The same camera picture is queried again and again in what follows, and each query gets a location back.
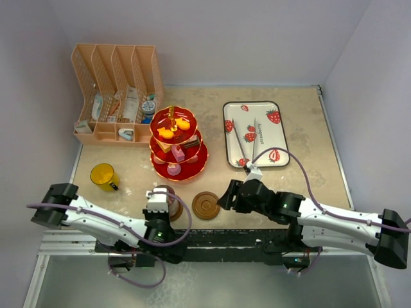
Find brown round coaster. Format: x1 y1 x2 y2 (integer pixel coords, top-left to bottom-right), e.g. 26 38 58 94
192 191 220 221
168 200 184 221

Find metal serving tongs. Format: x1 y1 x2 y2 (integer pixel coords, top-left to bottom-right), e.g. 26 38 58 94
232 119 257 175

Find pink heart cake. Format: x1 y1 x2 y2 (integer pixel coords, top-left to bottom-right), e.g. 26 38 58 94
186 155 198 164

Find pink striped cake slice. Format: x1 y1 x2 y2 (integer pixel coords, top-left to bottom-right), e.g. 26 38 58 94
171 145 185 162

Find chocolate cake slice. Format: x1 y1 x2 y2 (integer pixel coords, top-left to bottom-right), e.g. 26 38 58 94
182 135 201 148

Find red three-tier cake stand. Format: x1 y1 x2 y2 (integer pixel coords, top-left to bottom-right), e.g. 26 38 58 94
149 106 209 182

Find white strawberry enamel tray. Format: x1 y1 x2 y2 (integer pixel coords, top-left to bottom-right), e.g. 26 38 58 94
223 101 290 168

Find yellow mug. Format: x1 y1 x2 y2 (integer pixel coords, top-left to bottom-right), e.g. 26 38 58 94
90 163 120 192

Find orange fish pastry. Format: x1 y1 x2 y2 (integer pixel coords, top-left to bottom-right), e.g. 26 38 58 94
175 118 190 131
157 127 175 140

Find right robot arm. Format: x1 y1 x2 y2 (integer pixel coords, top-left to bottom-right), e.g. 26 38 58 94
217 180 410 270

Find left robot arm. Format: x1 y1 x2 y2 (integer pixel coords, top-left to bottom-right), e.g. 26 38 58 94
26 183 187 264

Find small carton box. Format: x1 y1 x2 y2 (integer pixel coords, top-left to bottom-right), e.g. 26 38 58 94
74 120 93 134

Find white blue tube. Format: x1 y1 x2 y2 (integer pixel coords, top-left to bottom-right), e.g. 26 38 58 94
91 92 103 121

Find peach desk file organizer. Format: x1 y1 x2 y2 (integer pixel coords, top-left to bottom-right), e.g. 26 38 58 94
71 44 164 148

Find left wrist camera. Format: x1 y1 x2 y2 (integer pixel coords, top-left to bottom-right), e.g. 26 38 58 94
146 188 168 213

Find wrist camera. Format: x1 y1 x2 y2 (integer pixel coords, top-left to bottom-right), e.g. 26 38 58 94
244 161 263 182
146 188 168 213

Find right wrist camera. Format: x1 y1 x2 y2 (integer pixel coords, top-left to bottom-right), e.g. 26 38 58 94
244 161 263 182

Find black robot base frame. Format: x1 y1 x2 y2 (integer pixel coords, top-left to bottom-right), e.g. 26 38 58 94
95 229 319 267

